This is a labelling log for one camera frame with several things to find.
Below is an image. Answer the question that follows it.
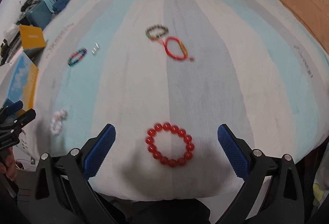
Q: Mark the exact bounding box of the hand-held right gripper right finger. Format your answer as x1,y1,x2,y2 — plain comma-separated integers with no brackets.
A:
217,124,306,224

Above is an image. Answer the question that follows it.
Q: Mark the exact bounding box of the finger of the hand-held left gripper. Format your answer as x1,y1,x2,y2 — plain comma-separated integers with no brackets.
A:
0,101,24,118
0,108,36,130

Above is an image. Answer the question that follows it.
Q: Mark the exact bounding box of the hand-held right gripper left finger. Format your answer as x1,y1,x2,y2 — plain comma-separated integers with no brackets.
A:
32,124,121,224

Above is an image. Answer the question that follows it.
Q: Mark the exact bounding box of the white cardboard box blue rim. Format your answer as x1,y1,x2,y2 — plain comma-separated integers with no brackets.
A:
0,24,47,112

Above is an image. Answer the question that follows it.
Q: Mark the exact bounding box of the pink white bead bracelet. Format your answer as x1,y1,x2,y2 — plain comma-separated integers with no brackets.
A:
50,109,68,136

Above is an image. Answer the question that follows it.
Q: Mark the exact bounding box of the red bead bracelet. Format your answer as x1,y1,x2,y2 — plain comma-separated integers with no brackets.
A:
145,122,195,168

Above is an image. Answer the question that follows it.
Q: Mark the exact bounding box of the multicolour bead bracelet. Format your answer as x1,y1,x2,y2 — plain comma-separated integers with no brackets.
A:
67,47,88,67

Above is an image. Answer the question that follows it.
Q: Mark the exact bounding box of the red cord bracelet gold charm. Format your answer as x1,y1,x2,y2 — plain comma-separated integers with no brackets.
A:
160,36,196,63

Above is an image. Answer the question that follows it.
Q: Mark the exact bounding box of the brown green bead bracelet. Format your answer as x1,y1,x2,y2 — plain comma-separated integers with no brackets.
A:
145,24,169,41

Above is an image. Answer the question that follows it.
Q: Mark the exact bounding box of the person's left hand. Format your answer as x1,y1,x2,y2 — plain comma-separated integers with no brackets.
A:
0,152,18,181

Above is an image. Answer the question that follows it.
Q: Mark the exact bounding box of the white plastic bag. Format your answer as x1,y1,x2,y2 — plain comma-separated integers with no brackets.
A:
2,22,21,39

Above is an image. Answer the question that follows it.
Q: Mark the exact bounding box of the person's dark clothing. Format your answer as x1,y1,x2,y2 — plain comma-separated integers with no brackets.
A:
110,197,214,224

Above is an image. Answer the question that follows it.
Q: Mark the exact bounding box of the teal suitcase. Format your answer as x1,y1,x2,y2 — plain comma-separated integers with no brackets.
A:
26,0,56,30

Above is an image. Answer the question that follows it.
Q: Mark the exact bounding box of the patterned cloth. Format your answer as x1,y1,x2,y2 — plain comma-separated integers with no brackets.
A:
312,167,329,206

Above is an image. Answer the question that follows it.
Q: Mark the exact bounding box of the black bag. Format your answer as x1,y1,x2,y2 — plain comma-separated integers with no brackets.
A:
19,0,39,11

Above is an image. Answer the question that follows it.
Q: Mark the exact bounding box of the dark blue clothing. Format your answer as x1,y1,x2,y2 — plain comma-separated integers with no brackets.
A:
51,0,75,14

